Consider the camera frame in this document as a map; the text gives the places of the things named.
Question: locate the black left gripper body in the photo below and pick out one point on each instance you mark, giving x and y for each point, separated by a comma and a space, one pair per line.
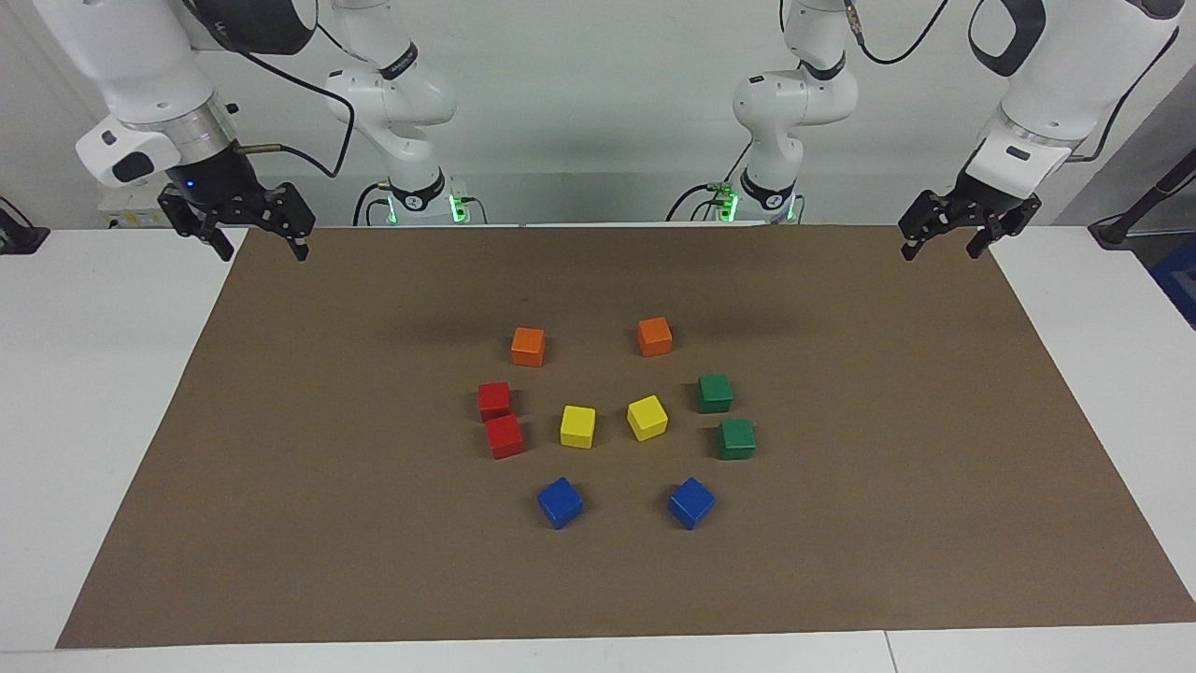
986, 201

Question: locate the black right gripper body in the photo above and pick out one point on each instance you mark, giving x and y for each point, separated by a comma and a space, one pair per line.
217, 187

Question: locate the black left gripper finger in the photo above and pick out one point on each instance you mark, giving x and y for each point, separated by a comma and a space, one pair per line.
1014, 224
930, 213

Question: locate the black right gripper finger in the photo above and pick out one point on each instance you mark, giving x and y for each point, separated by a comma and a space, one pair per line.
294, 217
194, 220

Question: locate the red wooden block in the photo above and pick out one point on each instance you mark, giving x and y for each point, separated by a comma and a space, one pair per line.
494, 401
505, 436

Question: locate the green wooden block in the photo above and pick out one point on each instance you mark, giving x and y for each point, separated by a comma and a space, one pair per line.
737, 438
715, 393

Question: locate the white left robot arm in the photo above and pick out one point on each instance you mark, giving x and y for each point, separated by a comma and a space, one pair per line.
1074, 84

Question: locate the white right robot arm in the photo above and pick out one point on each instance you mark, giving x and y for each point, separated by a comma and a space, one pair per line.
140, 75

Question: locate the white power strip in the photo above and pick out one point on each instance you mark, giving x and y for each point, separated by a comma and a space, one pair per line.
131, 207

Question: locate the black tripod leg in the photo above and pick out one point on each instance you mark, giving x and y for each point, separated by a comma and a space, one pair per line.
1112, 232

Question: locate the blue box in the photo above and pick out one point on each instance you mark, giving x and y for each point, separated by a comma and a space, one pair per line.
1179, 280

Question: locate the black stand base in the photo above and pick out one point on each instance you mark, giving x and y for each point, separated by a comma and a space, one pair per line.
21, 239

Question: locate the orange wooden block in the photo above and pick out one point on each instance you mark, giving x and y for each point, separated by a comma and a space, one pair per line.
528, 347
655, 336

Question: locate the brown table mat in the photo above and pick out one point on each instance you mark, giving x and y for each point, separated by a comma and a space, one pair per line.
374, 523

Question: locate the yellow wooden block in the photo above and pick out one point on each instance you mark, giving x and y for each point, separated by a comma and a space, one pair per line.
577, 426
647, 418

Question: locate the blue wooden block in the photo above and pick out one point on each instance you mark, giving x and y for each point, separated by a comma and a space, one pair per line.
691, 503
560, 503

